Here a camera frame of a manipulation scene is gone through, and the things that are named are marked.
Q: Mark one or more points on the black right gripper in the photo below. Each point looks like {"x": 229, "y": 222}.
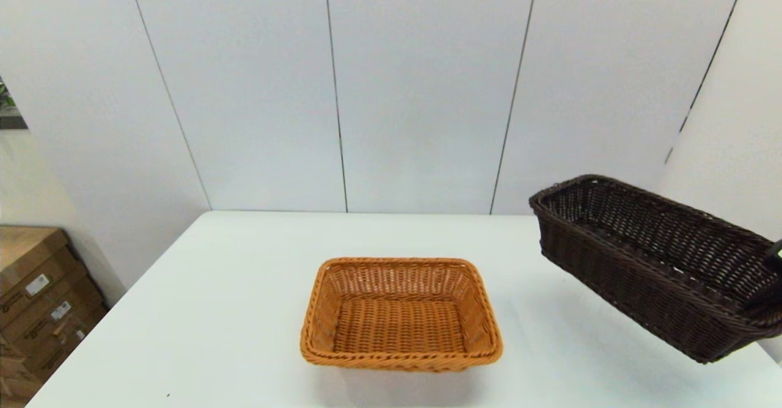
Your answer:
{"x": 777, "y": 256}

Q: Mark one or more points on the plain cardboard box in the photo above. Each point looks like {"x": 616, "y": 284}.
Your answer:
{"x": 12, "y": 377}

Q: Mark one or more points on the orange wicker basket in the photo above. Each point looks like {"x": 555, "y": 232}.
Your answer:
{"x": 397, "y": 325}

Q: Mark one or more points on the framed plant picture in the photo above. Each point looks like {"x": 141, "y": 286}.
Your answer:
{"x": 7, "y": 112}

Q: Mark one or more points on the dark brown wicker basket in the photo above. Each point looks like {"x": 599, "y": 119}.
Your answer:
{"x": 611, "y": 267}

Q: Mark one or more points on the cardboard box with white label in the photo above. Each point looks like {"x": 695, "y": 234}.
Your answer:
{"x": 24, "y": 255}
{"x": 61, "y": 347}
{"x": 36, "y": 313}

